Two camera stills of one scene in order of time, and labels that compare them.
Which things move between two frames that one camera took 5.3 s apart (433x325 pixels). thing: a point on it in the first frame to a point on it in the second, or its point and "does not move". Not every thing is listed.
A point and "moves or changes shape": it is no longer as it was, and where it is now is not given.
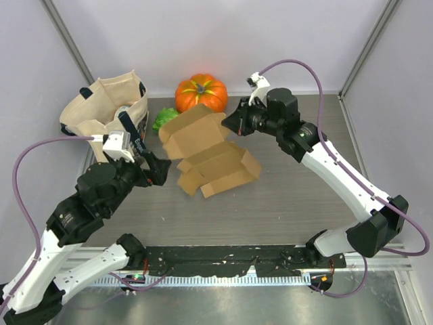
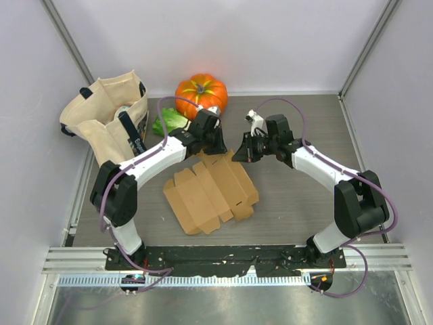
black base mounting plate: [265, 261] does not move
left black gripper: [157, 173] to [221, 149]
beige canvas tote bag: [119, 103] does not move
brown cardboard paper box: [195, 137] moves or changes shape
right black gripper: [238, 122] to [246, 152]
